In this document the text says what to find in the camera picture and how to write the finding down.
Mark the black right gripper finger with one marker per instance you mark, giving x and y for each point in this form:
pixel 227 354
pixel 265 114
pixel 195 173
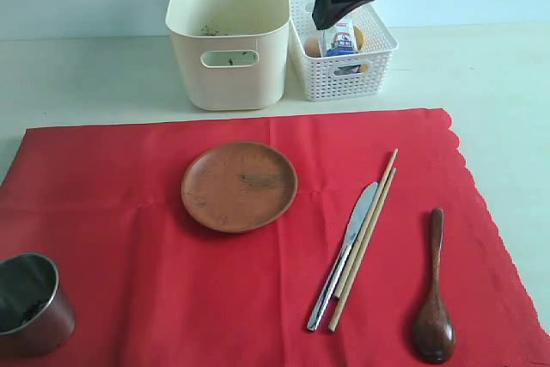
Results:
pixel 326 13

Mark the blue white milk carton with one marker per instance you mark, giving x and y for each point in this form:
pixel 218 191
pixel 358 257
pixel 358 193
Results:
pixel 339 39

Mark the yellow lemon with sticker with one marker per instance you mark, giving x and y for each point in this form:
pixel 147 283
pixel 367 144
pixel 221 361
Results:
pixel 359 35

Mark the brown egg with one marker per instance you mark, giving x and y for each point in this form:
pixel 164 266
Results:
pixel 312 47

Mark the brown wooden plate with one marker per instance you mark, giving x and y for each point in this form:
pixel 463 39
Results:
pixel 238 186

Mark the silver table knife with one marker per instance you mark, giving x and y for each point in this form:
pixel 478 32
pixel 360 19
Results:
pixel 354 224

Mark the wooden chopstick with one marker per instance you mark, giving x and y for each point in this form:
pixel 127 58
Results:
pixel 355 267
pixel 365 223

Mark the dark wooden spoon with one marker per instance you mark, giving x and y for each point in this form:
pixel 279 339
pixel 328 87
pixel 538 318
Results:
pixel 433 333

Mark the stainless steel cup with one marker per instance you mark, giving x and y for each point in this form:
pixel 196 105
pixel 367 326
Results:
pixel 36 315

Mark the cream plastic bin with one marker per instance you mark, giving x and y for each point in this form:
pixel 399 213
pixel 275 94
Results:
pixel 231 54

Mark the white perforated plastic basket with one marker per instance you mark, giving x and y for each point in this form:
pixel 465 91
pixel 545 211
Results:
pixel 327 79

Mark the red table cloth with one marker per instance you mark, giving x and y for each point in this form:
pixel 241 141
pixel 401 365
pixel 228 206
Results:
pixel 152 287

